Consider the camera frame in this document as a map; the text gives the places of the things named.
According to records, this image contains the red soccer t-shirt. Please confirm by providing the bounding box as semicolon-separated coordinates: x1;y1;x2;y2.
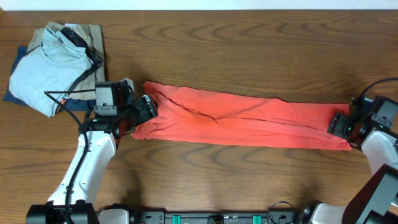
132;82;351;151

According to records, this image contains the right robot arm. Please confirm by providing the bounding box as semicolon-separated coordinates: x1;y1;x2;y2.
308;119;397;224

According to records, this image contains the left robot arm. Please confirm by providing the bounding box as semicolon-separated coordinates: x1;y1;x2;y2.
26;95;158;223

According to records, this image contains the folded black jacket orange trim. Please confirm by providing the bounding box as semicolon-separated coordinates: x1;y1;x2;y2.
55;27;103;113

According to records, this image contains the folded khaki garment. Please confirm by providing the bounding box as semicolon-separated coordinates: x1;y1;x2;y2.
45;22;106;100

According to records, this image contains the folded light grey shirt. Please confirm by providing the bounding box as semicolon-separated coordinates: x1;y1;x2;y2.
9;29;91;117

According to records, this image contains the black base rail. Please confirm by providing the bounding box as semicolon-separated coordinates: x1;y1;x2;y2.
99;200;312;224

